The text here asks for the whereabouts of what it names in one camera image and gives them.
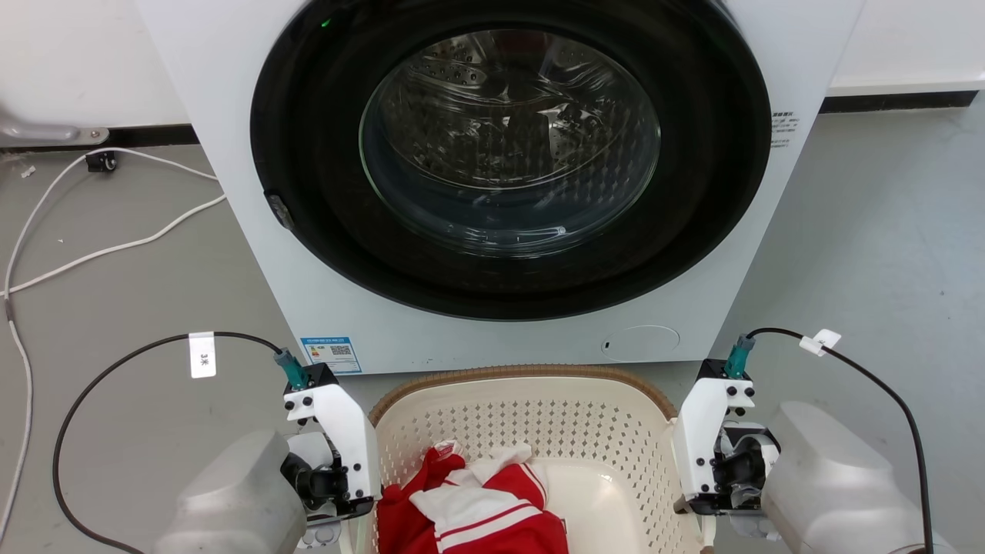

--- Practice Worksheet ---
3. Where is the grey metal floor bracket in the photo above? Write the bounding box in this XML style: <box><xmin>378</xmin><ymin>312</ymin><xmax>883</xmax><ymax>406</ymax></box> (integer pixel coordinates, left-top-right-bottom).
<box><xmin>0</xmin><ymin>108</ymin><xmax>111</xmax><ymax>149</ymax></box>

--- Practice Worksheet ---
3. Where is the red and white garment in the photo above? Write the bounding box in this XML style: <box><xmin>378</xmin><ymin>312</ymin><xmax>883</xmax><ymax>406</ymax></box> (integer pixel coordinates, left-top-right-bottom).
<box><xmin>376</xmin><ymin>440</ymin><xmax>571</xmax><ymax>554</ymax></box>

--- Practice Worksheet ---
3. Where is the black round washer door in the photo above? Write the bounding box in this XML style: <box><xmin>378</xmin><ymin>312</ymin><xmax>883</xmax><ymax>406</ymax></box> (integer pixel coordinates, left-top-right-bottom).
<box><xmin>250</xmin><ymin>0</ymin><xmax>773</xmax><ymax>322</ymax></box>

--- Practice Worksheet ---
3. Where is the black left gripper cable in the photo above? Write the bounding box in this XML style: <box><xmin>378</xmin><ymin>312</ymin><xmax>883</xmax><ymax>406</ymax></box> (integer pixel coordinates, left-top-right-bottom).
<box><xmin>52</xmin><ymin>332</ymin><xmax>310</xmax><ymax>554</ymax></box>

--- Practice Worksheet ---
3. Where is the blue energy label sticker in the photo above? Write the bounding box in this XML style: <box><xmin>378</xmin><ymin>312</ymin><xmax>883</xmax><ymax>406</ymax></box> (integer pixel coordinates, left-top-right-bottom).
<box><xmin>301</xmin><ymin>336</ymin><xmax>362</xmax><ymax>375</ymax></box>

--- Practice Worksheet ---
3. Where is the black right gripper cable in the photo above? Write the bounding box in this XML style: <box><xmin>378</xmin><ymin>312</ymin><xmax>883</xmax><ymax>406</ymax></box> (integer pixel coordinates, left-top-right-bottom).
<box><xmin>723</xmin><ymin>328</ymin><xmax>935</xmax><ymax>554</ymax></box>

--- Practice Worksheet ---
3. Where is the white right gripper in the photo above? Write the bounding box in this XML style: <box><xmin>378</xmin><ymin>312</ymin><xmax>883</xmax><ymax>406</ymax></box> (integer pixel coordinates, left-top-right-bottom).
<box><xmin>672</xmin><ymin>359</ymin><xmax>782</xmax><ymax>539</ymax></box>

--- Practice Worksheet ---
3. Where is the steel washer drum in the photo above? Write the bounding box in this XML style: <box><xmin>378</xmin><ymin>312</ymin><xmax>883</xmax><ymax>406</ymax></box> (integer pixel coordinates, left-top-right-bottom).
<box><xmin>360</xmin><ymin>29</ymin><xmax>661</xmax><ymax>256</ymax></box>

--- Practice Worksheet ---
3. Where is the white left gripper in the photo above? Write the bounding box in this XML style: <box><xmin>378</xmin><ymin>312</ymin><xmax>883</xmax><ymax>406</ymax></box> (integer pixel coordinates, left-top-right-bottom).
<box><xmin>282</xmin><ymin>362</ymin><xmax>383</xmax><ymax>549</ymax></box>

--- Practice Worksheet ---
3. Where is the white front-load washing machine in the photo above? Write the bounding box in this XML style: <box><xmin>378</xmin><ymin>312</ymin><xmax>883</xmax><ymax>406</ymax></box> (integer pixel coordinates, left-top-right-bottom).
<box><xmin>135</xmin><ymin>0</ymin><xmax>866</xmax><ymax>376</ymax></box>

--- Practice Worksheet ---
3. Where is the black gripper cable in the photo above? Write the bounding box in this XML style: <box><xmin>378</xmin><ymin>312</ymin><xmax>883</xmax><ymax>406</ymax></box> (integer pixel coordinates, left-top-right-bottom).
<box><xmin>52</xmin><ymin>332</ymin><xmax>310</xmax><ymax>554</ymax></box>
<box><xmin>723</xmin><ymin>328</ymin><xmax>935</xmax><ymax>554</ymax></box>

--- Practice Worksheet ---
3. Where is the white floor cable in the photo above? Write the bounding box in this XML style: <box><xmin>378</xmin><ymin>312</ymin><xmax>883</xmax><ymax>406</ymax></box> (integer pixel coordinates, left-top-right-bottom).
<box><xmin>0</xmin><ymin>146</ymin><xmax>220</xmax><ymax>539</ymax></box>
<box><xmin>4</xmin><ymin>193</ymin><xmax>229</xmax><ymax>299</ymax></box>

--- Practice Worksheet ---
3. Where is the round white filter cover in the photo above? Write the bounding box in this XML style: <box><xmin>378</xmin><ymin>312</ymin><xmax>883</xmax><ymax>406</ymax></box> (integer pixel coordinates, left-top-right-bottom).
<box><xmin>601</xmin><ymin>325</ymin><xmax>682</xmax><ymax>363</ymax></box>

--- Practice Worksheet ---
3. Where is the small printed text sticker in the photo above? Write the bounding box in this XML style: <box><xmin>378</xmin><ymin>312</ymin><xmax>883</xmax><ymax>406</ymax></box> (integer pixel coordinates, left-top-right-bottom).
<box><xmin>770</xmin><ymin>110</ymin><xmax>801</xmax><ymax>149</ymax></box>

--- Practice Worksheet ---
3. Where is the white cable tag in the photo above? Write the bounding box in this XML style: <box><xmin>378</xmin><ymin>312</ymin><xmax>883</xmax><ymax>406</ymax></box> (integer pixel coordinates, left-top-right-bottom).
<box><xmin>189</xmin><ymin>332</ymin><xmax>218</xmax><ymax>379</ymax></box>
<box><xmin>798</xmin><ymin>329</ymin><xmax>843</xmax><ymax>358</ymax></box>

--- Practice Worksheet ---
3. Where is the cream perforated laundry basket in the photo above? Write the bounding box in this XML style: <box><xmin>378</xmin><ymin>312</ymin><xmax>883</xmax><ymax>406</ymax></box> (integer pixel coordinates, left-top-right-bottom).
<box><xmin>339</xmin><ymin>365</ymin><xmax>717</xmax><ymax>554</ymax></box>

